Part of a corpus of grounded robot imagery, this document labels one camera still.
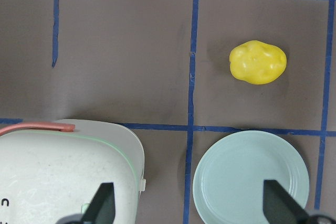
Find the brown paper table mat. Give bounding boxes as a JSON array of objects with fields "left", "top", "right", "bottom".
[{"left": 1, "top": 0, "right": 335, "bottom": 223}]

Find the white rice cooker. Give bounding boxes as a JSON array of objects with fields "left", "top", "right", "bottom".
[{"left": 1, "top": 119, "right": 145, "bottom": 223}]

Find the pale green plate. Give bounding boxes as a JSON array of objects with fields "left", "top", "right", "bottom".
[{"left": 193, "top": 131, "right": 310, "bottom": 223}]

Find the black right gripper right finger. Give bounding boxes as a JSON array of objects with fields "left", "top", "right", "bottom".
[{"left": 263, "top": 180, "right": 309, "bottom": 224}]

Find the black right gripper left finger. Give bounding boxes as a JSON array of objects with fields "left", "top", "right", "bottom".
[{"left": 79, "top": 183, "right": 116, "bottom": 224}]

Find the yellow toy potato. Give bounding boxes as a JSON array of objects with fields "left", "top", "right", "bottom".
[{"left": 229, "top": 40, "right": 287, "bottom": 85}]

